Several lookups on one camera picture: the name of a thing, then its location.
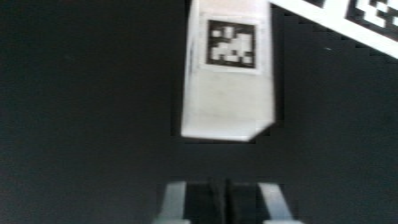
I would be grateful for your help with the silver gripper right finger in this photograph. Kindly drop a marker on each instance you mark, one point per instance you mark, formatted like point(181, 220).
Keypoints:
point(256, 204)

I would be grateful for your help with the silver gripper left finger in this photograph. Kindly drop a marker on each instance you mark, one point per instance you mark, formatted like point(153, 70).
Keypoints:
point(190, 205)

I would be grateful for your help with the white leg behind tabletop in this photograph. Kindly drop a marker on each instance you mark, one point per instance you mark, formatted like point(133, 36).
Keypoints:
point(228, 91)

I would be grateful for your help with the white sheet with tags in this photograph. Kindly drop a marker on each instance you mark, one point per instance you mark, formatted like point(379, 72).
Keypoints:
point(361, 18)

